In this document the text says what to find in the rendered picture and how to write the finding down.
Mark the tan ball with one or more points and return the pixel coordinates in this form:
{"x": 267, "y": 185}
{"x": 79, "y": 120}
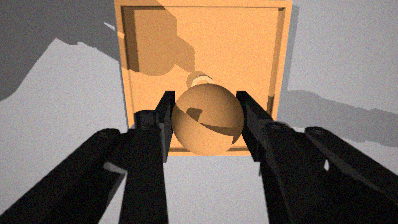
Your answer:
{"x": 207, "y": 119}

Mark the orange shallow rimmed tray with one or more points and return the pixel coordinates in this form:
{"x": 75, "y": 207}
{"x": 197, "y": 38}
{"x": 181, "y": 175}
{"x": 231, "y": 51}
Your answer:
{"x": 176, "y": 44}

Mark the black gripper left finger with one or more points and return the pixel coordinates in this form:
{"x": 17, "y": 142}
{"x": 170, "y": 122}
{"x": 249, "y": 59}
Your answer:
{"x": 75, "y": 191}

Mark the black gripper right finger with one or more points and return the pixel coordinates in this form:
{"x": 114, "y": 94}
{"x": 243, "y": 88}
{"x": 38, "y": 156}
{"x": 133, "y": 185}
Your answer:
{"x": 362, "y": 190}

